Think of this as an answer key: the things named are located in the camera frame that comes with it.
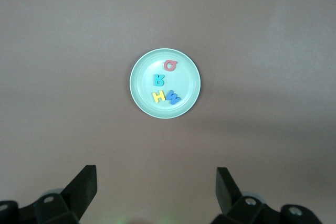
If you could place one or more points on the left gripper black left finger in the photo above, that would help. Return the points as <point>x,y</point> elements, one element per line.
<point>81,190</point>

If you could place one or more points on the brown table cover sheet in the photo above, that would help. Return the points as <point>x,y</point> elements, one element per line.
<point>78,24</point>

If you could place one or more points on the yellow foam letter H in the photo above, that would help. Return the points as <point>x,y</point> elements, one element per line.
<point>158,96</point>

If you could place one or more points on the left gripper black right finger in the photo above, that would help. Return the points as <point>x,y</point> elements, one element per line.
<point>228,197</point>

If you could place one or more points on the mint green round plate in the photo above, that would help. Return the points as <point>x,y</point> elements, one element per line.
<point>189,82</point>

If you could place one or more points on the blue foam letter W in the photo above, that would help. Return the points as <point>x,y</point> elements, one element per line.
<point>173,98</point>

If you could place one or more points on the teal foam letter R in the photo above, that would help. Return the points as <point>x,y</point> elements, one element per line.
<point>158,80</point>

